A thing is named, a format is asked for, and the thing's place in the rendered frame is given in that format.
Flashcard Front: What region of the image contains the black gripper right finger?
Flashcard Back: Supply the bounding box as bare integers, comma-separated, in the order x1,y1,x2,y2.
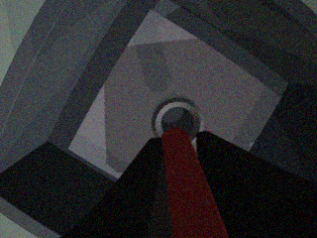
195,131,317,238

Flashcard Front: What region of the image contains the dark red peg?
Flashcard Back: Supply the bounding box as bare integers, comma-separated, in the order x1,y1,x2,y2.
161,128,229,238

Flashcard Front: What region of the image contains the black open box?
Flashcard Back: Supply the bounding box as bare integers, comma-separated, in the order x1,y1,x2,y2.
0,0,317,238

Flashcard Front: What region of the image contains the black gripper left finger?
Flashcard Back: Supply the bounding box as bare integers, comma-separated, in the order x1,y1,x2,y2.
59,138,167,238

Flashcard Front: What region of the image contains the grey plate with hole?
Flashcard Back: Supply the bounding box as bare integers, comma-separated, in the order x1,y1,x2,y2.
67,11,281,179

